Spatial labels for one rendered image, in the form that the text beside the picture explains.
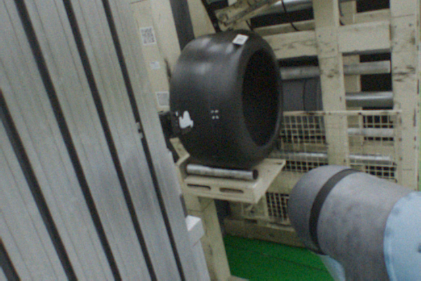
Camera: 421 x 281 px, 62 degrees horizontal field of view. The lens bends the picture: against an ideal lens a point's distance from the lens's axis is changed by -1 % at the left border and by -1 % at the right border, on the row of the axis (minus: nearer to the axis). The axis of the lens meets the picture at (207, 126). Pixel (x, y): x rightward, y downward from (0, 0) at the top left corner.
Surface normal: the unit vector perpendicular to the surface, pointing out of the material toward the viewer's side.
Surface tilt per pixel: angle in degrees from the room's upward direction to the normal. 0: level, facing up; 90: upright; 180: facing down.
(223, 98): 76
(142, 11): 90
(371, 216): 38
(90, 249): 90
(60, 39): 90
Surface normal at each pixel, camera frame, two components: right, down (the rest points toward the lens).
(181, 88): -0.54, -0.08
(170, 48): 0.84, 0.01
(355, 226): -0.81, -0.26
